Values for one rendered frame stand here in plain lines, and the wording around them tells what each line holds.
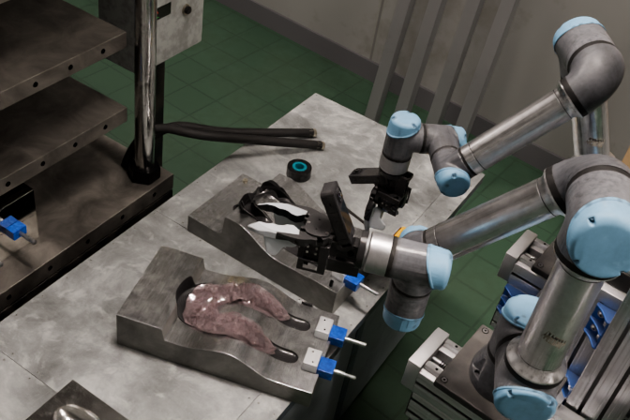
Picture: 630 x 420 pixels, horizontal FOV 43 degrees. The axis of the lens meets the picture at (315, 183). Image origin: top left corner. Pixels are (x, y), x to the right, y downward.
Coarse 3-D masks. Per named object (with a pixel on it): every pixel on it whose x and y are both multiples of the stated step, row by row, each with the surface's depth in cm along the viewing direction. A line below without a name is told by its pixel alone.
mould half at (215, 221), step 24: (240, 192) 241; (288, 192) 233; (192, 216) 230; (216, 216) 231; (240, 216) 222; (216, 240) 228; (240, 240) 222; (264, 264) 221; (288, 264) 217; (312, 264) 218; (288, 288) 221; (312, 288) 215; (336, 288) 212
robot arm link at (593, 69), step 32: (576, 64) 175; (608, 64) 171; (544, 96) 178; (576, 96) 172; (608, 96) 173; (512, 128) 178; (544, 128) 177; (448, 160) 185; (480, 160) 182; (448, 192) 185
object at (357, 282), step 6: (336, 276) 214; (342, 276) 213; (348, 276) 214; (360, 276) 215; (342, 282) 214; (348, 282) 213; (354, 282) 212; (360, 282) 214; (354, 288) 213; (366, 288) 213
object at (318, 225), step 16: (320, 224) 144; (320, 240) 142; (336, 240) 143; (352, 240) 144; (304, 256) 145; (320, 256) 143; (336, 256) 145; (352, 256) 144; (320, 272) 145; (352, 272) 145
